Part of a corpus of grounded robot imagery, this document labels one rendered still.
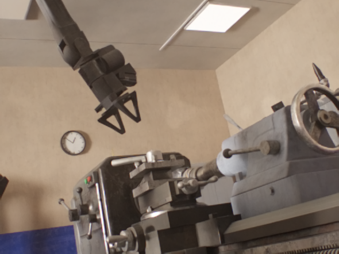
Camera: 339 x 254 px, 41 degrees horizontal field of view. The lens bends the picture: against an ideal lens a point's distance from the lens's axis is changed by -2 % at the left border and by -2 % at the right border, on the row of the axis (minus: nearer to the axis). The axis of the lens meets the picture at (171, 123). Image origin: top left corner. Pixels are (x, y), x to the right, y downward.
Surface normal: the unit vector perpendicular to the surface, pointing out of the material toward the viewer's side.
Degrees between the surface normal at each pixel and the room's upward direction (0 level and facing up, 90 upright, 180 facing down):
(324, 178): 90
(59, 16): 86
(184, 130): 90
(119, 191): 90
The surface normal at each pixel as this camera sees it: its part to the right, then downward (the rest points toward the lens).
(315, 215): -0.88, 0.04
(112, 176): 0.44, -0.33
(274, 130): -0.90, -0.20
